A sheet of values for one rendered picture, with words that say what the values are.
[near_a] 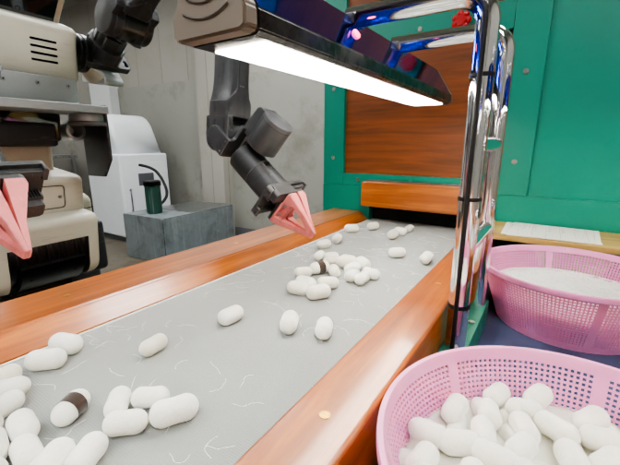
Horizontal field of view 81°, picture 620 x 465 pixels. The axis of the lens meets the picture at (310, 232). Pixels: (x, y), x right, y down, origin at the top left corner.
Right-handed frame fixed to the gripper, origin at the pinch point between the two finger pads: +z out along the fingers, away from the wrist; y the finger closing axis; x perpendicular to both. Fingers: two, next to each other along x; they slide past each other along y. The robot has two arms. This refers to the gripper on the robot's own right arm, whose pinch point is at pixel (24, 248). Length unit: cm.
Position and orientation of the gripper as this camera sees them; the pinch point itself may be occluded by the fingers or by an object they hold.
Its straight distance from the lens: 46.8
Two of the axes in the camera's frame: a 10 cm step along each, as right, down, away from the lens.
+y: 5.5, -2.1, 8.1
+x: -5.4, 6.5, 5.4
